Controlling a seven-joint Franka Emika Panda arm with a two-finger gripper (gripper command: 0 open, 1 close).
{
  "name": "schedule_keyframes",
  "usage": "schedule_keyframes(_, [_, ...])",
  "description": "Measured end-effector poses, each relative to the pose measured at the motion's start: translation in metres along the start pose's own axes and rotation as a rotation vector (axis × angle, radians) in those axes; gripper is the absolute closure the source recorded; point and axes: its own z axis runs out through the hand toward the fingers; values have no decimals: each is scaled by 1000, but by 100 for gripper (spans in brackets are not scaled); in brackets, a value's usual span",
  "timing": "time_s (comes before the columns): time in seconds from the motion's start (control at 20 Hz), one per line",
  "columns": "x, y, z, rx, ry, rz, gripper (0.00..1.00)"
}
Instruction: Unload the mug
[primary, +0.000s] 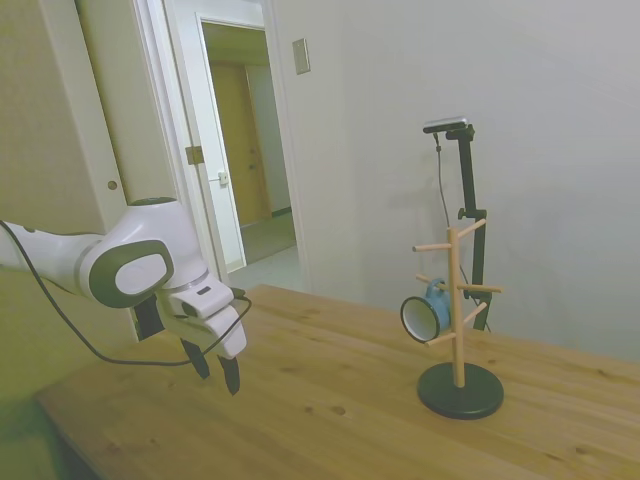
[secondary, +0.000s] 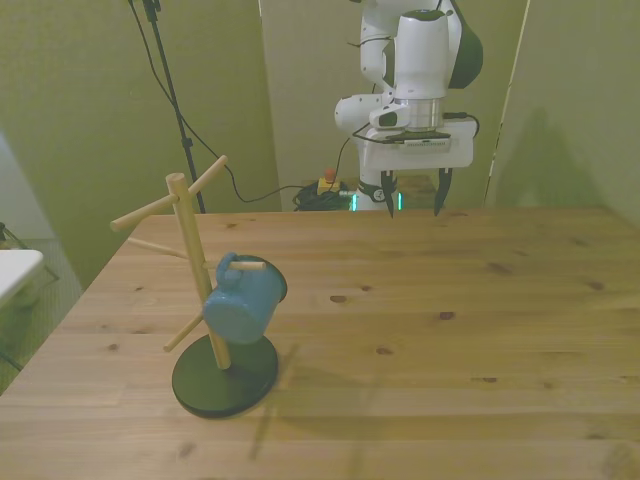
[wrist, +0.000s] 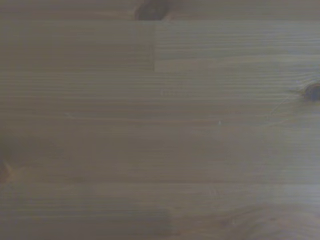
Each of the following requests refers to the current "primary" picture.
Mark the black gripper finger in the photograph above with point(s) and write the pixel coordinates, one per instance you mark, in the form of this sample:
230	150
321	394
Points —
231	375
199	362

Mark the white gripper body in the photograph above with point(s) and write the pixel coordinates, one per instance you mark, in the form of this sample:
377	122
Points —
220	337

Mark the blue enamel mug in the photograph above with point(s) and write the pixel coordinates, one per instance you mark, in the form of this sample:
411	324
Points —
440	310

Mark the wooden mug tree black base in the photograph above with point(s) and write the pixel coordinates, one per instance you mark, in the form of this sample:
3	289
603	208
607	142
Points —
459	400

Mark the black rectangular box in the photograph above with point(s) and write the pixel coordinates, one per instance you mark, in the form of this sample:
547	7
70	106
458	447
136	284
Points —
147	322

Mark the white door latch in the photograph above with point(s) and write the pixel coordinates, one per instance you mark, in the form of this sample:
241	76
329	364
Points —
222	177

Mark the brass door plate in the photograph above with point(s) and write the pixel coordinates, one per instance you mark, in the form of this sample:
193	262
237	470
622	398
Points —
194	155

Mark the brown wooden hallway door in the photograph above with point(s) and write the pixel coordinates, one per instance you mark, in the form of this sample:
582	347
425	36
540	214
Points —
237	150

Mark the white open door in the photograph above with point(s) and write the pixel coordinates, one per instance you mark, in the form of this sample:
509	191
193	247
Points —
220	125

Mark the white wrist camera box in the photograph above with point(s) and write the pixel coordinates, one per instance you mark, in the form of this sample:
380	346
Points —
202	300

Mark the grey wall switch plate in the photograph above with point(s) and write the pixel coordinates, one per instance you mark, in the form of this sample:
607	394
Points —
301	56

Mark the black camera stand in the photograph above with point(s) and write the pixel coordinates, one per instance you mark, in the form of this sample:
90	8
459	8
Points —
467	175

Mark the grey exterior camera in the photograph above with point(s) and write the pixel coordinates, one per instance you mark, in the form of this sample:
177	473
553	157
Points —
446	124

